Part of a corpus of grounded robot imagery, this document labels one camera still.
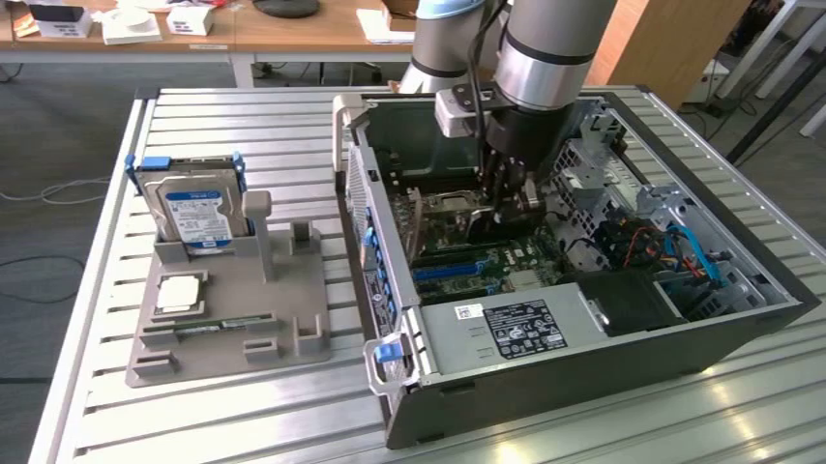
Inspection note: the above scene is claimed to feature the green spare RAM stick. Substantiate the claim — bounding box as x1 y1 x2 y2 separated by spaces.
140 316 273 337

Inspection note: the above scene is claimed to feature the blue expansion slot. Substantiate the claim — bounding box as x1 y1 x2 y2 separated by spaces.
411 260 491 282

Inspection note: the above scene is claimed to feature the red disk wire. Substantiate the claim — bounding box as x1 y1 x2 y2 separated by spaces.
629 225 668 270

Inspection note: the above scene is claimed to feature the grey power supply unit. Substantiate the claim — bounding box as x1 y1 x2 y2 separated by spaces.
411 282 613 379

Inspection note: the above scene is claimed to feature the blue disk wire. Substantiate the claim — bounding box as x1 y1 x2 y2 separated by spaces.
666 220 724 292

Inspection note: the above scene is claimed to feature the white square device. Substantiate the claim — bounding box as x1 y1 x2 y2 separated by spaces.
99 6 163 46

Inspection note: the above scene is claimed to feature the black floor cable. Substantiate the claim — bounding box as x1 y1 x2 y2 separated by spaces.
0 254 87 273

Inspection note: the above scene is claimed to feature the metal CPU socket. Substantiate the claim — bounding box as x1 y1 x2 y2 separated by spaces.
437 189 485 215

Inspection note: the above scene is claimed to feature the silver spare CPU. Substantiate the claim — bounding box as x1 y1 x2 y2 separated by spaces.
154 276 202 313

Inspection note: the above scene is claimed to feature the silver chipset heatsink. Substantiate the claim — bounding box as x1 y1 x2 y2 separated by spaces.
511 270 550 292

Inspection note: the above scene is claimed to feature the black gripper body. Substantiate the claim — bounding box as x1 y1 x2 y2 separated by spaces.
482 102 577 169

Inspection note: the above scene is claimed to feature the white box with black lid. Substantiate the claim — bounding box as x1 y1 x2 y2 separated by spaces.
27 2 94 40

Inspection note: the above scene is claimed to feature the small white cardboard box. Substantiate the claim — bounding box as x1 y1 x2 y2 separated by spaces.
166 4 217 38

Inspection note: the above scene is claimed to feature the black expansion slot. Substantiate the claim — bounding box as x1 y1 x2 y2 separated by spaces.
415 282 503 298

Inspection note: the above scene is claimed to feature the brown cardboard box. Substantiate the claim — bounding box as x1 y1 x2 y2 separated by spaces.
379 0 421 33

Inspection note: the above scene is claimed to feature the black Nvidia graphics card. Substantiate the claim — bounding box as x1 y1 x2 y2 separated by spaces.
409 186 541 260

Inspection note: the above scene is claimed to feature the wooden cabinet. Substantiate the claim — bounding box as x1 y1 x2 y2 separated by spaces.
584 0 754 113

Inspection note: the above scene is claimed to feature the black metal pole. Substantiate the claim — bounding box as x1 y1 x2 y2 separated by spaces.
726 42 826 165

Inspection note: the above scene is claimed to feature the white floor cable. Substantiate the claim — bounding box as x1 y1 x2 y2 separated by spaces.
0 175 112 205

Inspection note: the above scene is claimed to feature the orange booklet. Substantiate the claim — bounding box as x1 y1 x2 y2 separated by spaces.
11 8 42 40

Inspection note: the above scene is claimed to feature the green motherboard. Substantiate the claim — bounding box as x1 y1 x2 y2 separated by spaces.
385 165 584 305

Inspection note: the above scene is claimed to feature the black fan shroud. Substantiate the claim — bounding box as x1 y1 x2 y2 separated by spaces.
576 268 689 338

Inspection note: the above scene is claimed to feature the grey plastic parts rack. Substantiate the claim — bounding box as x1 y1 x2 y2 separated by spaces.
123 189 335 391

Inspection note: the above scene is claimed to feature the wooden desk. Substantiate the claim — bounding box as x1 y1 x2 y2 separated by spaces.
0 0 421 89

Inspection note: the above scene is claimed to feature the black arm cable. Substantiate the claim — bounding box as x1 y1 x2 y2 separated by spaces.
466 0 513 142

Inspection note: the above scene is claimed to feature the blue plastic case latch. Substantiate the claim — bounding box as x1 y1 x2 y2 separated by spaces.
374 341 406 365

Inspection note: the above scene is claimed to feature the black round object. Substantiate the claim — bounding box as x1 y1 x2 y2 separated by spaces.
251 0 323 20

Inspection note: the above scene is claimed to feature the white metal desk frame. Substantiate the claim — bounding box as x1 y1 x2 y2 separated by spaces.
709 0 826 137

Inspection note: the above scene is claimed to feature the hard disk with blue carrier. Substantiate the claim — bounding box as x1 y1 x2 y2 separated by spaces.
122 151 253 251

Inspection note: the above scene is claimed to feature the white paper stack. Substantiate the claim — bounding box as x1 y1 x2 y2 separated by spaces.
355 8 418 46

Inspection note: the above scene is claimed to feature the silver metal drive cage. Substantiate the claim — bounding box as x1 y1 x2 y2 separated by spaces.
545 109 652 246

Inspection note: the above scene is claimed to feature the black open PC case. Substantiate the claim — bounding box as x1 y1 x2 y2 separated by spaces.
330 90 822 450

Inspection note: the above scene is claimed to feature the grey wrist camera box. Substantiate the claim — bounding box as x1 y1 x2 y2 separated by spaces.
433 87 494 140

